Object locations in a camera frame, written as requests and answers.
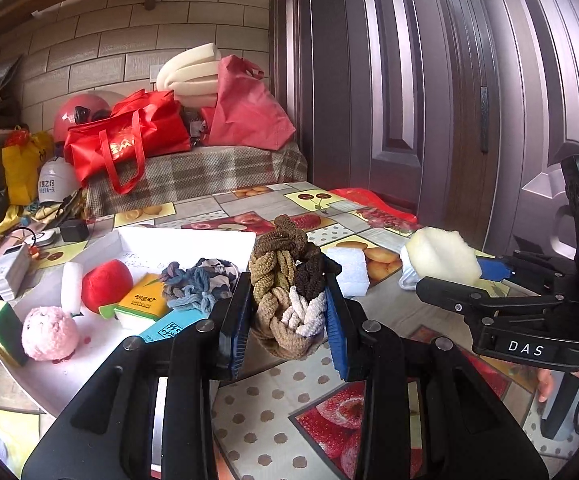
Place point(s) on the white foam block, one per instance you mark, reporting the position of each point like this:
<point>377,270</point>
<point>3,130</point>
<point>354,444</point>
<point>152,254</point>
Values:
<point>71,290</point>

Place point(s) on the red plush apple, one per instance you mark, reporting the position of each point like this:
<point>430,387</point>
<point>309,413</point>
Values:
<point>105,286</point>

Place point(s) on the teal tissue pack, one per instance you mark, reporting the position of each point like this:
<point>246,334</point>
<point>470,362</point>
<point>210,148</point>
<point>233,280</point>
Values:
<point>172,324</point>

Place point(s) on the white wireless charger pad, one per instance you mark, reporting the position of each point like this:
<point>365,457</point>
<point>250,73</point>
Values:
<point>42,239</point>

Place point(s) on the yellow gift bag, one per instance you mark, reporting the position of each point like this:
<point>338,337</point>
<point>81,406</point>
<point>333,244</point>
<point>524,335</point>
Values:
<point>23,156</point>

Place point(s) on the black charger block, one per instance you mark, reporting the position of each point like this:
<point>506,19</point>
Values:
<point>74,231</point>

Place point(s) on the fruit pattern tablecloth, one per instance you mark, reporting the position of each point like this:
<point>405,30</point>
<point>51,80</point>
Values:
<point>266,422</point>

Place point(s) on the pink helmet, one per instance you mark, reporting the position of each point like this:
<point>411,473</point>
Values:
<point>80,109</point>

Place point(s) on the plaid covered bench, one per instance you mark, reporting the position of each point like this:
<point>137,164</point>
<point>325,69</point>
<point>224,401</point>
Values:
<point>202,171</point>

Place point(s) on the white helmet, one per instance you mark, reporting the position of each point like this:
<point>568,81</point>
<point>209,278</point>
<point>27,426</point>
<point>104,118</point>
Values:
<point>57,181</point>

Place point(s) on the white power bank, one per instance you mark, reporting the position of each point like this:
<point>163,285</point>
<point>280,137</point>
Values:
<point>14,265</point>

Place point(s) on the yellow green sponge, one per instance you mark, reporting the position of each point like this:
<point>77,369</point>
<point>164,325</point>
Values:
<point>10,336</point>

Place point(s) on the cream yellow sponge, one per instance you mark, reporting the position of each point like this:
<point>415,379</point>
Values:
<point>436,253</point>

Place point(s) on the braided brown rope knot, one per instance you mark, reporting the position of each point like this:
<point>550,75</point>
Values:
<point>288,275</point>

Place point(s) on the pink fluffy plush toy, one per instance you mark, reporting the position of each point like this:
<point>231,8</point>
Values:
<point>49,334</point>

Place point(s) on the cream foam sheets stack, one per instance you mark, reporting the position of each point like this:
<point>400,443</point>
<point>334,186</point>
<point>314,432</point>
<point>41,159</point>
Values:
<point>192,76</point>

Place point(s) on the dark purple door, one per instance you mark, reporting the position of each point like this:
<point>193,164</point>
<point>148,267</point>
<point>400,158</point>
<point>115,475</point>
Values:
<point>458,111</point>

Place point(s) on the white cardboard box tray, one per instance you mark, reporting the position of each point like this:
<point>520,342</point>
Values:
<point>52,384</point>

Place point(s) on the red plastic bag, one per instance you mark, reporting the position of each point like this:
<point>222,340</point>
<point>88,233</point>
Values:
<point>246,113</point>

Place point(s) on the red tote bag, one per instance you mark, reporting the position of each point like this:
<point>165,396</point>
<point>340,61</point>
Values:
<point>145,124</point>

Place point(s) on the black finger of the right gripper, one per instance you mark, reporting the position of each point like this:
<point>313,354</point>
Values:
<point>466,299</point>

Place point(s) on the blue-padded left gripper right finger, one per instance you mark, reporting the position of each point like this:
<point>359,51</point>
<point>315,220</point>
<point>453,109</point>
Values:
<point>344,318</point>

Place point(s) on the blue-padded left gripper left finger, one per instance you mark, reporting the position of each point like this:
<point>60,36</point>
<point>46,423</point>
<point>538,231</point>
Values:
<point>234,331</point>

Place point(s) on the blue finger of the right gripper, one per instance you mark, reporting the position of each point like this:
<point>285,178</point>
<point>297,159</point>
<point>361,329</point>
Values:
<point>494,269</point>

